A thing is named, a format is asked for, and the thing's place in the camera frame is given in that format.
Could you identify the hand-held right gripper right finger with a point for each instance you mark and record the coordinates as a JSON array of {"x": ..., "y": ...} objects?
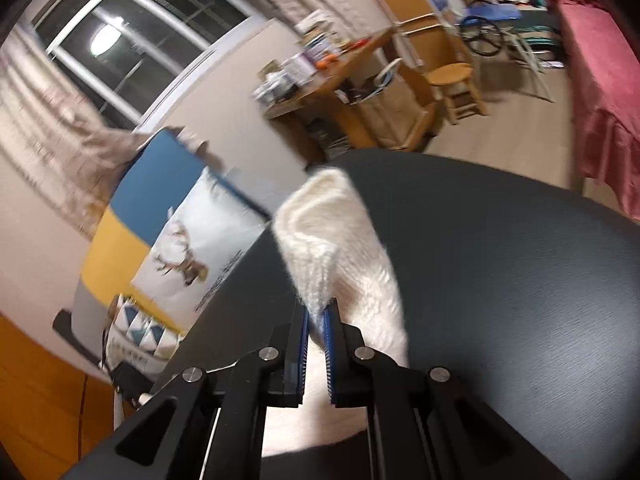
[{"x": 327, "y": 355}]

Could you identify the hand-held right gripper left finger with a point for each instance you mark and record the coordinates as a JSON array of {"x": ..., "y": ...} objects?
[{"x": 302, "y": 355}]

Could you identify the white knit sweater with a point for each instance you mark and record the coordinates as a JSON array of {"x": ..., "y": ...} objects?
[{"x": 340, "y": 240}]

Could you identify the white deer print pillow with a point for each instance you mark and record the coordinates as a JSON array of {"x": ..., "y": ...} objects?
[{"x": 200, "y": 240}]

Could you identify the triangle pattern pillow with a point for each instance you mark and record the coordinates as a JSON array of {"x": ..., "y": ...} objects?
[{"x": 140, "y": 330}]

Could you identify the black handbag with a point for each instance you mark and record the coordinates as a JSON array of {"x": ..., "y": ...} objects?
[{"x": 131, "y": 377}]

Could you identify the grey yellow blue sofa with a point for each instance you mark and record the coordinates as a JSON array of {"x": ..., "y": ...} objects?
[{"x": 150, "y": 185}]

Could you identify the orange wooden wardrobe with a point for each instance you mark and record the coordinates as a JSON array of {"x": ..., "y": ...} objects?
[{"x": 35, "y": 395}]

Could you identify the wooden desk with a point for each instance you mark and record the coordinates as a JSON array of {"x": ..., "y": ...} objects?
[{"x": 345, "y": 66}]

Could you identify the cluster of boxes and jars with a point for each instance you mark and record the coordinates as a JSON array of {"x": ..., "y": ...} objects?
[{"x": 300, "y": 65}]

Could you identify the beige patterned curtain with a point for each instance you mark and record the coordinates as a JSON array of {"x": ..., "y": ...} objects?
[{"x": 75, "y": 160}]

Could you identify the round wooden stool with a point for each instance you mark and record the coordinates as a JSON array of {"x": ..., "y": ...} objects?
[{"x": 450, "y": 74}]

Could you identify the black hoop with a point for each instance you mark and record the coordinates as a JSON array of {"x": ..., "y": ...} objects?
[{"x": 472, "y": 49}]

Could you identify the brown board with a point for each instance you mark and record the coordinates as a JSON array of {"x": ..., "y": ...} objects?
[{"x": 400, "y": 0}]

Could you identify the white framed window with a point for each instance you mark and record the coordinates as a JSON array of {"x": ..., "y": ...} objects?
[{"x": 150, "y": 20}]

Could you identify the blue folding chair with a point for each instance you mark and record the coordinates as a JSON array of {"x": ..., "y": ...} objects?
[{"x": 492, "y": 12}]

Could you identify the pink bedspread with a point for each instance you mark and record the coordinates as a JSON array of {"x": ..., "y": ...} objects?
[{"x": 600, "y": 85}]

